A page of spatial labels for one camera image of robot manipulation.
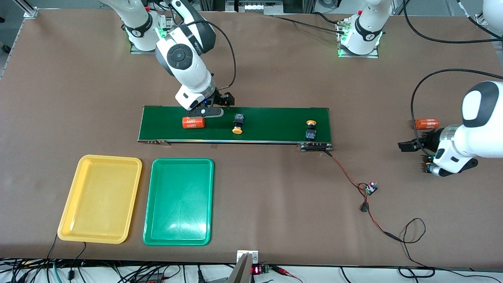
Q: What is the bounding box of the orange 4680 cylinder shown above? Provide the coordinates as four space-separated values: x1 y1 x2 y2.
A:
415 118 440 130
182 117 206 130

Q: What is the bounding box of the yellow mushroom push button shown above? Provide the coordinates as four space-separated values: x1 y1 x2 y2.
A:
305 120 318 142
232 114 246 135

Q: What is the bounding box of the green conveyor belt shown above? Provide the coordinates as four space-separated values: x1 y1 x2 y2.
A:
137 105 334 152

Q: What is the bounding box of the green plastic tray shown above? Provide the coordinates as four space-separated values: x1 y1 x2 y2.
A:
143 158 215 246

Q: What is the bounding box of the yellow plastic tray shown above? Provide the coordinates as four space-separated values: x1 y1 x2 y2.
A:
57 154 143 244

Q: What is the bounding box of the grey metal bar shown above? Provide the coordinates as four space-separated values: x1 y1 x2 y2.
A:
226 253 254 283

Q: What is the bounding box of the red clip lead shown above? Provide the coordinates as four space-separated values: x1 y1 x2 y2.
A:
271 265 303 283

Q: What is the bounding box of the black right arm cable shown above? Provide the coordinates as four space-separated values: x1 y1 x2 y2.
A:
185 20 237 90

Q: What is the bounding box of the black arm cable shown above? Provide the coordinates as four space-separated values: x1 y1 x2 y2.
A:
403 0 503 152
185 20 237 90

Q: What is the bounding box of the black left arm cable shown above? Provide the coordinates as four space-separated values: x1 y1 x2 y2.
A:
403 0 503 152

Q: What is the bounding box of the red and black wire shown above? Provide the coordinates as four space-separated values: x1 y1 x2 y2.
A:
324 151 401 241

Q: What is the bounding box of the black looped power cable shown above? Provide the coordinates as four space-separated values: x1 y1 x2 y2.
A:
387 217 503 280

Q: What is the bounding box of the white device on frame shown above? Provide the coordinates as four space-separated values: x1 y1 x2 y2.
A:
226 0 284 13

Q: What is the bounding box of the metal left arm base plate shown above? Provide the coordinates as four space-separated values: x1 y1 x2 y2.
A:
337 20 380 59

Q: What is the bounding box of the long black table cable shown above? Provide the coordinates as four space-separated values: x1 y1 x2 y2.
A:
272 11 348 35

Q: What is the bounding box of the small aluminium bracket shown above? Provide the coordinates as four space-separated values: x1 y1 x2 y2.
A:
236 250 259 265

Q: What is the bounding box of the thin black cable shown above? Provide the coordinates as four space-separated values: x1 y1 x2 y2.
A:
46 232 59 261

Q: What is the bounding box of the black cable with plug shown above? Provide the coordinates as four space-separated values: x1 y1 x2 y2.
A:
70 242 87 280

